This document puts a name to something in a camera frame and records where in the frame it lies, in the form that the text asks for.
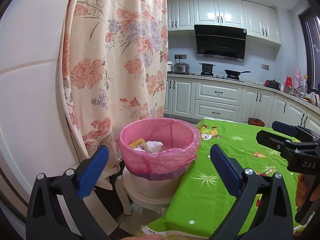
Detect floral curtain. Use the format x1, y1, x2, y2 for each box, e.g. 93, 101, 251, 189
59, 0, 169, 190

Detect green cartoon tablecloth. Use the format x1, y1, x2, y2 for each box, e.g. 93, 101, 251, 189
141, 117, 320, 240

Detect dark framed window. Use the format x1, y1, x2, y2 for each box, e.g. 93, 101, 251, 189
299, 7, 320, 95

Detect red black casserole pot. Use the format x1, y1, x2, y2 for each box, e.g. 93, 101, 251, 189
264, 79, 281, 90

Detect white cabinets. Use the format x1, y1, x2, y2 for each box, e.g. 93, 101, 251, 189
166, 0, 282, 46
164, 76, 320, 137

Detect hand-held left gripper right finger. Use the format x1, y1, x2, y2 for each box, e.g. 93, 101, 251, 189
209, 144, 293, 240

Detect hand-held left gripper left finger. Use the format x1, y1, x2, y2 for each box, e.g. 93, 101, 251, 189
26, 145, 118, 240

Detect white tissue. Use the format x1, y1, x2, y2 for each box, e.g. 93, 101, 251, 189
132, 140, 164, 154

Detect gas stove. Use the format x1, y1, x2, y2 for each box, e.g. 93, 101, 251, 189
196, 72, 245, 81

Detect black range hood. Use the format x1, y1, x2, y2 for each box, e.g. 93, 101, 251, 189
194, 24, 247, 62

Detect red box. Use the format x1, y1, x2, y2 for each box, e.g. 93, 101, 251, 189
247, 117, 266, 127

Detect white upper cabinets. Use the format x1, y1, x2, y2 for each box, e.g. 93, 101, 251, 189
166, 0, 282, 46

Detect black wok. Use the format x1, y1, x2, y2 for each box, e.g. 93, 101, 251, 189
224, 69, 252, 78

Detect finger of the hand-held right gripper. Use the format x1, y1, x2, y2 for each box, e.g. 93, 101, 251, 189
272, 121, 320, 143
256, 129, 302, 158

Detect white plastic stool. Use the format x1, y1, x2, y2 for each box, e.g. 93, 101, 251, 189
114, 167, 185, 215

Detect yellow sponge block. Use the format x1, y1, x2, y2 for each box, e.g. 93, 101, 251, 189
129, 138, 146, 150

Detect silver rice cooker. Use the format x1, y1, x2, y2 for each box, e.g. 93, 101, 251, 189
174, 62, 190, 75

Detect pink-lined trash bin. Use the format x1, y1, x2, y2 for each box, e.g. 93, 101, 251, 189
118, 117, 201, 199

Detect steel bowl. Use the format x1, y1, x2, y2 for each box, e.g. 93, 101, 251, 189
285, 85, 299, 96

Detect white lower cabinets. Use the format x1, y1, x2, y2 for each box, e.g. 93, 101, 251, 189
164, 76, 320, 137

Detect person's right hand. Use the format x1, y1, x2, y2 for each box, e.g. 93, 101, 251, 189
296, 174, 306, 207

